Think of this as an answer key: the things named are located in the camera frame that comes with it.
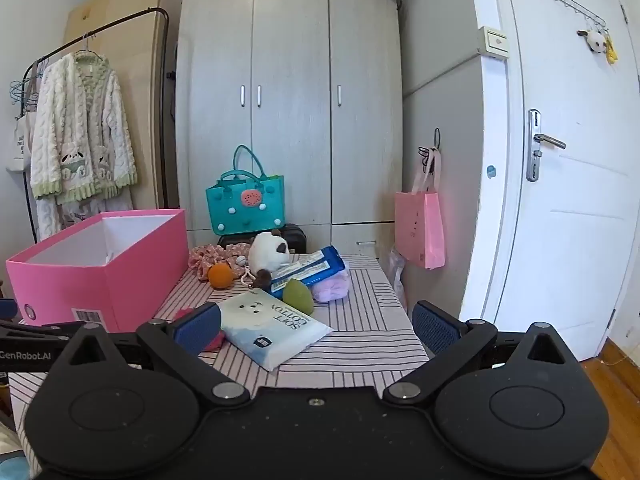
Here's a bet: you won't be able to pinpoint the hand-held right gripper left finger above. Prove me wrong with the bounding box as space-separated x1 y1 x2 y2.
47 302 251 408

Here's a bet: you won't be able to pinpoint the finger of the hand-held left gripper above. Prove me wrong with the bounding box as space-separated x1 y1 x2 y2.
0 319 85 342

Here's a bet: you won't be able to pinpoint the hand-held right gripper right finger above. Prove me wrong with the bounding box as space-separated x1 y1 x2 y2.
382 300 586 407

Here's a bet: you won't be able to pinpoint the orange ball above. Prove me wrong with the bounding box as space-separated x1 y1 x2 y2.
207 263 235 289

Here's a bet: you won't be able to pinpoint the white cotton tissue pack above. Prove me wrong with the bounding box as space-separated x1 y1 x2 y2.
219 291 335 372

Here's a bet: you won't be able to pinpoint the pink floral scrunchie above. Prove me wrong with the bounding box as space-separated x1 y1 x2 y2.
188 242 251 281

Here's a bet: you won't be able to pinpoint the pink storage box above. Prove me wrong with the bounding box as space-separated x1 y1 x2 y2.
6 208 190 333

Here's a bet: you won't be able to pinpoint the white brown plush toy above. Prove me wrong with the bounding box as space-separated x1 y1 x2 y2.
248 229 291 288

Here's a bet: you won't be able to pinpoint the green makeup sponge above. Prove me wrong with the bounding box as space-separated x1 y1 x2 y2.
283 279 315 317

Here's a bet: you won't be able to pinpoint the purple fluffy cloth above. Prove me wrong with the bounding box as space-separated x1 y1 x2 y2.
309 267 351 303

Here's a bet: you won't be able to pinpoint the blue wet wipes packet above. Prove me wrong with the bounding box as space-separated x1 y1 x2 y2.
267 245 347 296

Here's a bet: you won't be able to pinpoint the clear plastic bag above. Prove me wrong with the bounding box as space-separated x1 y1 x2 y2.
387 245 408 306

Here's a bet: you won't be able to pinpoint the striped tablecloth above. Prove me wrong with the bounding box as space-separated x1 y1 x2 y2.
7 252 432 441

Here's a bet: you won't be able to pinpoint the pink paper bag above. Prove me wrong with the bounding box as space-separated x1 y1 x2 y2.
395 147 446 270

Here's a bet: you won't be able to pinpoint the white fleece pajama pants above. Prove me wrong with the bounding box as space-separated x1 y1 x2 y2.
35 187 136 243

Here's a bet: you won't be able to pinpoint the teal felt tote bag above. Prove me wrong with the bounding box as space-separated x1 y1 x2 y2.
206 145 286 236

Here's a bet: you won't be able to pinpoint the black suitcase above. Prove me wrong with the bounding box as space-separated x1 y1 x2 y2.
217 224 307 256

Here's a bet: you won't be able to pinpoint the white door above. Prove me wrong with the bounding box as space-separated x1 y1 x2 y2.
462 0 640 361

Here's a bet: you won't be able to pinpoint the white canvas tote bag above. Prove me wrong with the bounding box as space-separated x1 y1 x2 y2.
5 110 38 173

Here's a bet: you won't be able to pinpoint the grey wardrobe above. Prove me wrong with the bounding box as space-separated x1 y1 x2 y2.
175 0 403 261

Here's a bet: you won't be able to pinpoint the white fleece cardigan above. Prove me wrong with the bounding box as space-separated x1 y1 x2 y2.
30 52 138 206

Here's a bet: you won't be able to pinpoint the black clothes rack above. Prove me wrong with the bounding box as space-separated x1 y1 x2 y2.
30 6 172 241

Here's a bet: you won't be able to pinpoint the beige wooden cabinet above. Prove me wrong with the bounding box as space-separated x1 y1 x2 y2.
64 0 188 211

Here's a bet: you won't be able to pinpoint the panda plush charm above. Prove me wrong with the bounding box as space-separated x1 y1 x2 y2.
576 29 608 55

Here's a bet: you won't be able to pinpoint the metal hook rack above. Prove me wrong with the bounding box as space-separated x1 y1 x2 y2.
549 0 607 28

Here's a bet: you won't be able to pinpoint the metal door handle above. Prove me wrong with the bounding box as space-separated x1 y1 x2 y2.
526 109 567 182

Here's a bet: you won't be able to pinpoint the teal wire hanger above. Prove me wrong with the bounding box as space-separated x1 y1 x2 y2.
9 80 41 111

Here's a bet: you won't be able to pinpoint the white wall switch box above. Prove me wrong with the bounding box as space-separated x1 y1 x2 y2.
477 26 511 58

